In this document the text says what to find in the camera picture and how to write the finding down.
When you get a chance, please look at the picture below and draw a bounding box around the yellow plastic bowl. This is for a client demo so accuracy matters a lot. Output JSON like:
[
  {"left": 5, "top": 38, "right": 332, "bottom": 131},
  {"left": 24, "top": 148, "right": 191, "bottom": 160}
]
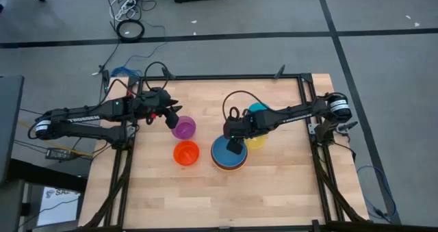
[{"left": 244, "top": 133, "right": 268, "bottom": 150}]

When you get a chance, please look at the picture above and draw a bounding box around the purple plastic bowl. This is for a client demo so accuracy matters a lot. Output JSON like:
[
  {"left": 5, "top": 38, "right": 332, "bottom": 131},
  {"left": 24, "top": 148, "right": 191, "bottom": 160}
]
[{"left": 171, "top": 115, "right": 197, "bottom": 140}]

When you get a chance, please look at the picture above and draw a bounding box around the coiled blue cable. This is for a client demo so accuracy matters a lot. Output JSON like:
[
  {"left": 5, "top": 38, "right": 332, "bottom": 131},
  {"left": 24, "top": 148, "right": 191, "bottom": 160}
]
[{"left": 111, "top": 66, "right": 143, "bottom": 78}]

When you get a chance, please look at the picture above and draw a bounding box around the long blue floor cable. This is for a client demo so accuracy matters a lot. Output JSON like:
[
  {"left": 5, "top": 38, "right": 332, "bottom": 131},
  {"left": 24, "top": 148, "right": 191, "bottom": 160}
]
[{"left": 357, "top": 164, "right": 398, "bottom": 223}]

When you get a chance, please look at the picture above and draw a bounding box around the large blue plastic bowl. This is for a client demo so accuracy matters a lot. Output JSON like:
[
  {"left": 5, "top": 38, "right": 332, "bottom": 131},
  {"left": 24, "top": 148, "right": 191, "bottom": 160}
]
[{"left": 211, "top": 135, "right": 248, "bottom": 170}]

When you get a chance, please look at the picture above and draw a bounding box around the teal plastic bowl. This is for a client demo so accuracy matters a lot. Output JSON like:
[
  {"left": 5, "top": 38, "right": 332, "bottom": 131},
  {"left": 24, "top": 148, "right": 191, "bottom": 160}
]
[{"left": 248, "top": 102, "right": 270, "bottom": 114}]

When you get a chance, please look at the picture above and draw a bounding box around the black power adapter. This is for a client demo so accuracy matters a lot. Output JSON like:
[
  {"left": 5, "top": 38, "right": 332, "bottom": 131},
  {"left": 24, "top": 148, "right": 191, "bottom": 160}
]
[{"left": 45, "top": 148, "right": 72, "bottom": 160}]

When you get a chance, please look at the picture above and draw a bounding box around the white power strip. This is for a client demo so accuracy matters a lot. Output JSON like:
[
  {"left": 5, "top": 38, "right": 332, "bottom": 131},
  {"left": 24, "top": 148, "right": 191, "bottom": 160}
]
[{"left": 114, "top": 0, "right": 135, "bottom": 21}]

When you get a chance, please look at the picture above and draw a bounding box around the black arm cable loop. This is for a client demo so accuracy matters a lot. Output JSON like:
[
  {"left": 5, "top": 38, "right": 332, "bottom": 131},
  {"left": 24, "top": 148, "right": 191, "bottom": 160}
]
[
  {"left": 222, "top": 90, "right": 272, "bottom": 123},
  {"left": 144, "top": 61, "right": 171, "bottom": 93}
]

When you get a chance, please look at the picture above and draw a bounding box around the yellow floor cable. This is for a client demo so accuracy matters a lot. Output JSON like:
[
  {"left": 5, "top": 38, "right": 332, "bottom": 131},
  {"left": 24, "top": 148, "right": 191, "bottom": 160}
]
[{"left": 17, "top": 119, "right": 94, "bottom": 157}]

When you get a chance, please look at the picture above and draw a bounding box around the black aluminium table frame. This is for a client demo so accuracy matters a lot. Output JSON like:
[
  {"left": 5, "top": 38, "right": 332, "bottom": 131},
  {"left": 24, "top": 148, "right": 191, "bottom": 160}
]
[{"left": 78, "top": 73, "right": 371, "bottom": 232}]

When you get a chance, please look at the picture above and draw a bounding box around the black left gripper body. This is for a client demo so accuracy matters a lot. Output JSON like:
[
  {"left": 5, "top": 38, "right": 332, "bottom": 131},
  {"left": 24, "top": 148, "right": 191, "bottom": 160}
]
[{"left": 136, "top": 87, "right": 180, "bottom": 130}]

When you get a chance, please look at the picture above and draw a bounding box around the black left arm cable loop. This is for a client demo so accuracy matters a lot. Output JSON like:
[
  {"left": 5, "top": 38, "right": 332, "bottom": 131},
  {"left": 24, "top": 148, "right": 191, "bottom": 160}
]
[{"left": 144, "top": 61, "right": 171, "bottom": 93}]

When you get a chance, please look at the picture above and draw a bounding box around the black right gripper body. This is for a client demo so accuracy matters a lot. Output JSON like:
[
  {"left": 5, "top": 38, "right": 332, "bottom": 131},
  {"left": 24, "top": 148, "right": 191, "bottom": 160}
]
[{"left": 223, "top": 109, "right": 263, "bottom": 155}]

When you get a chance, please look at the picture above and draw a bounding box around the grey cabinet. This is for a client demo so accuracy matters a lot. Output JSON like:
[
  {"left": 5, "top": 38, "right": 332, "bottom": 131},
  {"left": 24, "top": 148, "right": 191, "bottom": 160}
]
[{"left": 0, "top": 75, "right": 25, "bottom": 187}]

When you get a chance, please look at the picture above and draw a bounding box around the white printed sign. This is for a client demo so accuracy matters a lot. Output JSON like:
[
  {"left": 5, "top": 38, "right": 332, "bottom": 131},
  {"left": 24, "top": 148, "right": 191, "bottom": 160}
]
[{"left": 36, "top": 186, "right": 81, "bottom": 227}]

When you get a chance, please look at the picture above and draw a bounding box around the black right arm cable loop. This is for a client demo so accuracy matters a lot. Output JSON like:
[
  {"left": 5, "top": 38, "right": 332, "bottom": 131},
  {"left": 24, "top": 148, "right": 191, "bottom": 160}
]
[{"left": 222, "top": 90, "right": 272, "bottom": 123}]

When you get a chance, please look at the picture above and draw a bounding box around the orange plastic bowl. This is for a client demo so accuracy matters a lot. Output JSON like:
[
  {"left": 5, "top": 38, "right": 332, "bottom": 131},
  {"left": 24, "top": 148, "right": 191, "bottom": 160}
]
[{"left": 173, "top": 140, "right": 201, "bottom": 167}]

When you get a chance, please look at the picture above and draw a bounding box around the black ring on floor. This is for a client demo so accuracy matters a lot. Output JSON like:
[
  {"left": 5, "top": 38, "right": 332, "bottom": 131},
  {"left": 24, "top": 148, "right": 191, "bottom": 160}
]
[{"left": 116, "top": 18, "right": 146, "bottom": 43}]

